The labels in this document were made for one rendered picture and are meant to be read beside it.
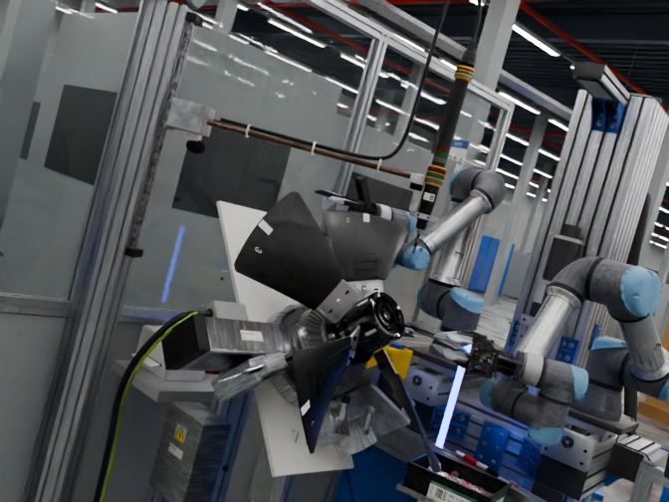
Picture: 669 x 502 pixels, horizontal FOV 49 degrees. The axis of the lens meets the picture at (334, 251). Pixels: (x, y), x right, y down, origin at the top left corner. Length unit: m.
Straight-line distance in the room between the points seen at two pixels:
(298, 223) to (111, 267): 0.54
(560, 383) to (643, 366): 0.46
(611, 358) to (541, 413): 0.55
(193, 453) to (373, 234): 0.69
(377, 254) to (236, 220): 0.37
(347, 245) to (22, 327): 0.85
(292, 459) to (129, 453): 0.76
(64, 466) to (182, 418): 0.33
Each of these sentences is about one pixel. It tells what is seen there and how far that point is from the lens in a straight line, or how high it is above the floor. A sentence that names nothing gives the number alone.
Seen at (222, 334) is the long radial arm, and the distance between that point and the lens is 1.53.
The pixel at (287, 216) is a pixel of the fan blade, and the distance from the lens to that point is 1.61.
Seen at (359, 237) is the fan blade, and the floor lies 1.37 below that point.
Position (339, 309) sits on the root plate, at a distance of 1.68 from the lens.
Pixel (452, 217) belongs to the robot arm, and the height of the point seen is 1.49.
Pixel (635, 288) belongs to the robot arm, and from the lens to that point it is 1.93.
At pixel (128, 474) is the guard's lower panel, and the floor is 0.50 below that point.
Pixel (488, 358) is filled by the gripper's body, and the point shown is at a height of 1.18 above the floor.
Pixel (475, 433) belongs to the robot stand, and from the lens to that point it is 2.47.
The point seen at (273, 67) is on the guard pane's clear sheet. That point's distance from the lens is 2.32.
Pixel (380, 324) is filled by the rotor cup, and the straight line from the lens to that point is 1.65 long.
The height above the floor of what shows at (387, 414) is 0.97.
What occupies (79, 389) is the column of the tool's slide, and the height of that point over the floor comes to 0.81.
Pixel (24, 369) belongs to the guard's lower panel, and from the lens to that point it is 2.08.
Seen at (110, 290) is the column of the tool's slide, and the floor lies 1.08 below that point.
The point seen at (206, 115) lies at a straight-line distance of 1.87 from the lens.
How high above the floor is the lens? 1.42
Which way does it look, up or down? 3 degrees down
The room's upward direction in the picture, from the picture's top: 15 degrees clockwise
